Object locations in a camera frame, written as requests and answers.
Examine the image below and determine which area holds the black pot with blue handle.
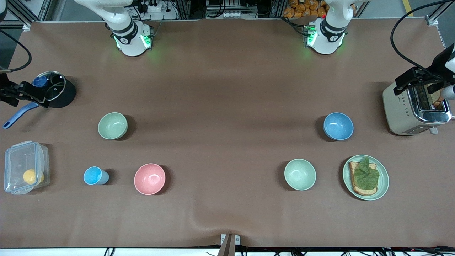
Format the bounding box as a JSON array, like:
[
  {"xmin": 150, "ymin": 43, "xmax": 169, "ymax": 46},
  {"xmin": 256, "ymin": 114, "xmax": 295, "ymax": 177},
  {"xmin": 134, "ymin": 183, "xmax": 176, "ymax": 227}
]
[{"xmin": 3, "ymin": 71, "xmax": 76, "ymax": 129}]

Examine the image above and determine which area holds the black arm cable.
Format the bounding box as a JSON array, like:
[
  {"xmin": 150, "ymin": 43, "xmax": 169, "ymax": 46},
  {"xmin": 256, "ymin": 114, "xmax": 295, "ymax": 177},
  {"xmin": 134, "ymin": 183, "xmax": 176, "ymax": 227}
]
[
  {"xmin": 390, "ymin": 0, "xmax": 455, "ymax": 77},
  {"xmin": 0, "ymin": 30, "xmax": 32, "ymax": 73}
]

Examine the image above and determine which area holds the green bowl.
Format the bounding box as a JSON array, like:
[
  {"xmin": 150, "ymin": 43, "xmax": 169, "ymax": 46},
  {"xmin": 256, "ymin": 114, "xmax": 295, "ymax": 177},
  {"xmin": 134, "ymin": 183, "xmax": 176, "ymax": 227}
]
[
  {"xmin": 98, "ymin": 112, "xmax": 128, "ymax": 140},
  {"xmin": 284, "ymin": 159, "xmax": 316, "ymax": 191}
]

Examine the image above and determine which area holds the bag of orange snacks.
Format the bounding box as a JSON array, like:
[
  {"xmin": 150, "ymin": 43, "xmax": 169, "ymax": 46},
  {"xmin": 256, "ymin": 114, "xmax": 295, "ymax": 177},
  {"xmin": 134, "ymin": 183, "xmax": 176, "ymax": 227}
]
[{"xmin": 283, "ymin": 0, "xmax": 329, "ymax": 19}]

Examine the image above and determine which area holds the green lettuce leaf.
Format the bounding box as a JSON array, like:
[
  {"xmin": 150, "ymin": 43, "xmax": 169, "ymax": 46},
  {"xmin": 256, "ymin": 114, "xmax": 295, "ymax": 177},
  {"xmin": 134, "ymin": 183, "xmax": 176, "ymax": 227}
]
[{"xmin": 353, "ymin": 157, "xmax": 380, "ymax": 190}]

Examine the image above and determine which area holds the brown table cloth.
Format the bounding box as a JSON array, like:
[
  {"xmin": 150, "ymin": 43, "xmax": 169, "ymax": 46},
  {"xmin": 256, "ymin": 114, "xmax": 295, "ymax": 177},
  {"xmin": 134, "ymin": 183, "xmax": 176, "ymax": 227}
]
[{"xmin": 0, "ymin": 18, "xmax": 455, "ymax": 248}]

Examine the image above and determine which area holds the yellow lemon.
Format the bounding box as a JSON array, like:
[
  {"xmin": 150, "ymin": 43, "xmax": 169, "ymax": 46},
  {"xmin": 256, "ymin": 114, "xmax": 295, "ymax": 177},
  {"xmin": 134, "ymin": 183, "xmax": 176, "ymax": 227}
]
[{"xmin": 23, "ymin": 169, "xmax": 45, "ymax": 185}]

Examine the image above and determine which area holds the brown post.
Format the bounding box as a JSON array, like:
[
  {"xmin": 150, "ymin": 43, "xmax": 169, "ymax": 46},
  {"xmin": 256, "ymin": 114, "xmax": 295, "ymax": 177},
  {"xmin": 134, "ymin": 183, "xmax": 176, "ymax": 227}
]
[{"xmin": 217, "ymin": 234, "xmax": 233, "ymax": 256}]

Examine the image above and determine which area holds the beige and chrome toaster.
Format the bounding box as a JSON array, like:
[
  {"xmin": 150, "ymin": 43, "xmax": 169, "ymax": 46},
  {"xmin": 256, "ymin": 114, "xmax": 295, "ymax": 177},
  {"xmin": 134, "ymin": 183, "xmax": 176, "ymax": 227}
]
[{"xmin": 383, "ymin": 69, "xmax": 453, "ymax": 136}]

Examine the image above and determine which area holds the clear plastic lidded container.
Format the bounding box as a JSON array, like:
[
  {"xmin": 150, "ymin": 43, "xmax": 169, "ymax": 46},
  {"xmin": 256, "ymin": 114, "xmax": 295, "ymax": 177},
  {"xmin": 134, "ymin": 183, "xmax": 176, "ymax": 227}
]
[{"xmin": 4, "ymin": 141, "xmax": 50, "ymax": 195}]

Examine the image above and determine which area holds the blue cup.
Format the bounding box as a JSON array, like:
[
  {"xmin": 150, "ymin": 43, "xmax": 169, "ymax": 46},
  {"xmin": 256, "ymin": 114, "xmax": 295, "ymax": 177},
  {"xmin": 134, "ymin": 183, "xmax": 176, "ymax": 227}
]
[{"xmin": 84, "ymin": 166, "xmax": 109, "ymax": 185}]

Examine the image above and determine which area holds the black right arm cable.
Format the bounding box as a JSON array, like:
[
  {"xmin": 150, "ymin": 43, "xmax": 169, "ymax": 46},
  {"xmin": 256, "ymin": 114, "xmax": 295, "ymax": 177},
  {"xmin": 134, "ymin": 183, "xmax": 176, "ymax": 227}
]
[{"xmin": 0, "ymin": 30, "xmax": 32, "ymax": 73}]

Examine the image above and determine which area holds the green plate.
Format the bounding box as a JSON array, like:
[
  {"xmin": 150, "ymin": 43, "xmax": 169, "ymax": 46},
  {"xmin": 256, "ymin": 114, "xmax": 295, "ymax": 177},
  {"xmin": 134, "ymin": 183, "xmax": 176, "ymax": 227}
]
[{"xmin": 343, "ymin": 155, "xmax": 390, "ymax": 201}]

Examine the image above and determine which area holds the glass lid with blue knob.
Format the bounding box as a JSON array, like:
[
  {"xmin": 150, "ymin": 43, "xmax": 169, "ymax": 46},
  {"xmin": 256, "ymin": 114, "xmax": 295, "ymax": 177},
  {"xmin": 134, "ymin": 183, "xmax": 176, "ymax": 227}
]
[{"xmin": 30, "ymin": 71, "xmax": 66, "ymax": 102}]

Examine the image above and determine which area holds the bread slice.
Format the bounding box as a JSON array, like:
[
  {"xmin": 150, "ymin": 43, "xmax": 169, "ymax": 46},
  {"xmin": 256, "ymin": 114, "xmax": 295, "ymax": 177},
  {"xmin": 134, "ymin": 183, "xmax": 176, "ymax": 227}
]
[{"xmin": 348, "ymin": 162, "xmax": 378, "ymax": 196}]

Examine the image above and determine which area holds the metal clamp bracket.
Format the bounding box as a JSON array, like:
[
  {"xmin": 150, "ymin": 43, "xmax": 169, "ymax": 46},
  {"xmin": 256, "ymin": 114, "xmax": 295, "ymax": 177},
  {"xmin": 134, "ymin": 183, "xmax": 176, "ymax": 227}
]
[{"xmin": 220, "ymin": 234, "xmax": 240, "ymax": 246}]

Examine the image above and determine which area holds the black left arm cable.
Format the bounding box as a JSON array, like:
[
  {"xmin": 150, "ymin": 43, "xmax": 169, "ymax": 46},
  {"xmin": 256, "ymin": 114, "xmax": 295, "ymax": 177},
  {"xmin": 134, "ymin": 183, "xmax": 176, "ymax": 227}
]
[{"xmin": 390, "ymin": 0, "xmax": 455, "ymax": 77}]

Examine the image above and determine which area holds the blue bowl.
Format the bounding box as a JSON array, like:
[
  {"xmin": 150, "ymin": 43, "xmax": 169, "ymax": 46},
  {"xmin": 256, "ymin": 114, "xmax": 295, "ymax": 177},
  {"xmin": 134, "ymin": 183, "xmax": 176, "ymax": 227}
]
[{"xmin": 323, "ymin": 112, "xmax": 354, "ymax": 141}]

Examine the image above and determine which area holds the white power strip with plugs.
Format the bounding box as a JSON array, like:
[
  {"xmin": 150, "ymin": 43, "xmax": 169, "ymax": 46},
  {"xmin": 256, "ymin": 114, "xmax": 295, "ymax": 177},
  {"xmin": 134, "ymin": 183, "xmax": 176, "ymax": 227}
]
[{"xmin": 137, "ymin": 0, "xmax": 178, "ymax": 20}]

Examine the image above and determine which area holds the pink bowl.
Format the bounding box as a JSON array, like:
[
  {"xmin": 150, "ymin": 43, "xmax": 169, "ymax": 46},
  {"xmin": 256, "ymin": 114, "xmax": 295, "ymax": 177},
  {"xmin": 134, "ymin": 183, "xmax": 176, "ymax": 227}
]
[{"xmin": 134, "ymin": 163, "xmax": 166, "ymax": 196}]

